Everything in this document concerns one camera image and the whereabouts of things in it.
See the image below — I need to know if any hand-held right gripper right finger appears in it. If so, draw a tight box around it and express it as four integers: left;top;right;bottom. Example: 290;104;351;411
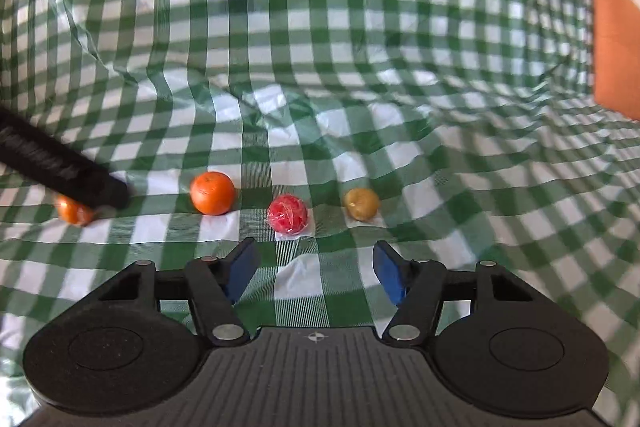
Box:
374;240;544;346

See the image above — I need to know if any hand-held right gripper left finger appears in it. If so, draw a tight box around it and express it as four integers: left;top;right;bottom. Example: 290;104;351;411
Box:
92;237;261;348

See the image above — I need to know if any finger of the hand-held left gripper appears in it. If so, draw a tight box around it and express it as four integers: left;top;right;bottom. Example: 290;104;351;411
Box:
0;107;131;211

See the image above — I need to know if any small orange mandarin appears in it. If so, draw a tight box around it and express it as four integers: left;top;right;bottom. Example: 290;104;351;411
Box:
55;194;98;228
190;171;237;216

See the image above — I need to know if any red lychee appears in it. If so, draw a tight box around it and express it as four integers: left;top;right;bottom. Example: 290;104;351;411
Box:
267;194;308;236

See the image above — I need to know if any tan longan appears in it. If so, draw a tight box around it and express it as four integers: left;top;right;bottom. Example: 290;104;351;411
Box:
345;187;381;222

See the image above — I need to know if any green white checked cloth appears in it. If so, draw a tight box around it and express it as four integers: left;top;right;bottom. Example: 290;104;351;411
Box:
0;0;640;427

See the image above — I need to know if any orange brown panel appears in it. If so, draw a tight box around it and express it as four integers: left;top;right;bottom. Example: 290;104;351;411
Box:
591;0;640;122

